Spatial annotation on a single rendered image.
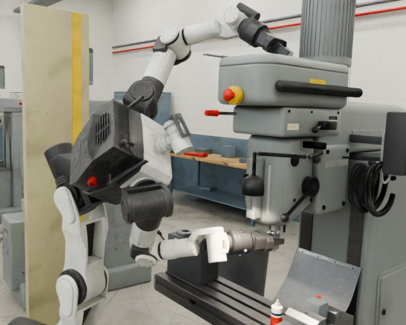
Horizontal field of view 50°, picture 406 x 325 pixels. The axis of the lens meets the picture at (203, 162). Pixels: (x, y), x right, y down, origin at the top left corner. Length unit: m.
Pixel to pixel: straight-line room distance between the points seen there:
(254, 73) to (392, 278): 1.12
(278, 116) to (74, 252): 0.92
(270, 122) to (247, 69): 0.19
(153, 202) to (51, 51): 1.77
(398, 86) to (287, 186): 4.62
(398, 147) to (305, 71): 0.40
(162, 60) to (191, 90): 7.00
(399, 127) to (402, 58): 4.51
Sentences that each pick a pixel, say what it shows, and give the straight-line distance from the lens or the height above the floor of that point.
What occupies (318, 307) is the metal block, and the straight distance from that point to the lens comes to 1.56.
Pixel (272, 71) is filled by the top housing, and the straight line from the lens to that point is 1.36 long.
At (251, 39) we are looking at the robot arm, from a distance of 1.62.
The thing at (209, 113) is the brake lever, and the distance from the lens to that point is 1.46.
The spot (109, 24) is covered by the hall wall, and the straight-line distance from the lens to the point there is 11.50.
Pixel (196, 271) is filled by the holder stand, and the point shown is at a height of 0.99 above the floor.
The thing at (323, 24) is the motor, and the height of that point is 2.03.
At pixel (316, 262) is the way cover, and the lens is 1.99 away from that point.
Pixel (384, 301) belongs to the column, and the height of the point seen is 0.94.
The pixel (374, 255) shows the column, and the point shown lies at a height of 1.15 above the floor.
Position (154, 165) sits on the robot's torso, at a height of 1.52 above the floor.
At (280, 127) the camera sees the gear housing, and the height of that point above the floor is 1.66.
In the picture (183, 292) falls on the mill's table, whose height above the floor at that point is 0.93.
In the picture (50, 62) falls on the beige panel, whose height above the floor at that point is 1.97.
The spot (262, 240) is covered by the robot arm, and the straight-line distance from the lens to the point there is 1.58.
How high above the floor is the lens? 1.72
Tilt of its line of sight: 7 degrees down
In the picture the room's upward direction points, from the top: 2 degrees clockwise
